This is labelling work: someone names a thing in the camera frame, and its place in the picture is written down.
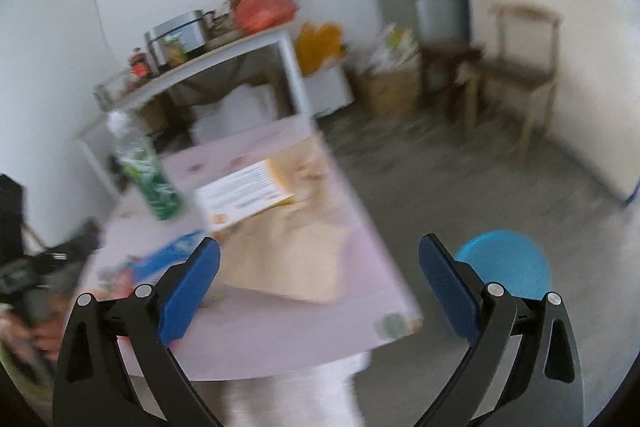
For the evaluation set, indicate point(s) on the red lid jar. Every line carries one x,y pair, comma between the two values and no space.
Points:
139,65

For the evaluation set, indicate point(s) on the beige paper towel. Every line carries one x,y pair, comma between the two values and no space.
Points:
292,250

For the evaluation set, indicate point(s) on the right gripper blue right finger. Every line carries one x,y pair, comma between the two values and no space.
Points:
544,386

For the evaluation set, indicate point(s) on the white sack under shelf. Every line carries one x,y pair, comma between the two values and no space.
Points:
244,108

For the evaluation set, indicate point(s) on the white shelf table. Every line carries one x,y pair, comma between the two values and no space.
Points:
277,36

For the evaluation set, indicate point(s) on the yellow plastic bag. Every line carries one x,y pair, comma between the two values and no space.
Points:
316,45

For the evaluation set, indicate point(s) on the cardboard box with trash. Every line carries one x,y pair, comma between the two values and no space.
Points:
389,73

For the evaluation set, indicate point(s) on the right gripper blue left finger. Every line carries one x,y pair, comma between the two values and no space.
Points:
92,386

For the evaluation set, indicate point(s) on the green label plastic bottle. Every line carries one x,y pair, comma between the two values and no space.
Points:
136,154

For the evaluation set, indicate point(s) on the white orange medicine box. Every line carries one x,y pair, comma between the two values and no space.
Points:
242,194

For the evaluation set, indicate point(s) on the person's left hand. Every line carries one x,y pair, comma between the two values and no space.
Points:
46,337

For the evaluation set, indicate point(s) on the dark wooden stool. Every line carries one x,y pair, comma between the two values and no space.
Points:
447,56

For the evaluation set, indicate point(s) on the white foam box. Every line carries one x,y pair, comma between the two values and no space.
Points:
328,91

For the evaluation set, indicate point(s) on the silver rice cooker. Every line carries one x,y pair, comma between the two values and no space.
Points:
176,41

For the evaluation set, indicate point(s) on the blue toothpaste box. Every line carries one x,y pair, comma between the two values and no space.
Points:
151,267

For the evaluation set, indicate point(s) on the blue plastic waste basket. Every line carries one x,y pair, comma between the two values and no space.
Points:
511,259

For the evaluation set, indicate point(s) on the wooden chair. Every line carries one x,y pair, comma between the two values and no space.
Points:
509,73

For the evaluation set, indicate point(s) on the red plastic bag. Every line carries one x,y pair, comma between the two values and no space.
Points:
253,16

